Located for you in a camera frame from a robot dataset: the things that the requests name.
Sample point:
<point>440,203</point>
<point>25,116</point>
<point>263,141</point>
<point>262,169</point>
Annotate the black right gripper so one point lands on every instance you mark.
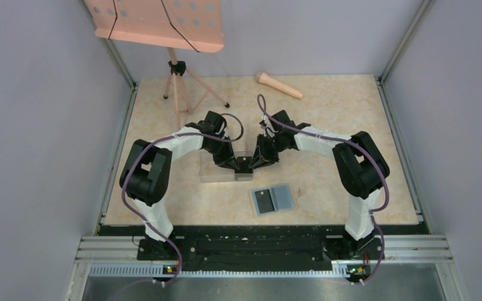
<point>262,157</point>

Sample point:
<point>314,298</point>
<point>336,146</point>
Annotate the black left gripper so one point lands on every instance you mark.
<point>227,159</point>

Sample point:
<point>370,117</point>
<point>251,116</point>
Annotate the beige leather card holder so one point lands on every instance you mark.
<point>251,201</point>

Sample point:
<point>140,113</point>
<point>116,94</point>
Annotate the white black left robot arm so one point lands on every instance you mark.
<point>145,177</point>

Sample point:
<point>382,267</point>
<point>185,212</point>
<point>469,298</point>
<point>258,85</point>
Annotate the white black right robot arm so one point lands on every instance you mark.
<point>362,169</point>

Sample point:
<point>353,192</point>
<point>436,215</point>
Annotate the pink microphone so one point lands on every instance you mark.
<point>265,79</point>

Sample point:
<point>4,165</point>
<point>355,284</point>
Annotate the pink music stand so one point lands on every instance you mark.
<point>174,25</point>

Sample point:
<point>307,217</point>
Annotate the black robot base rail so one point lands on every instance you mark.
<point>251,248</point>

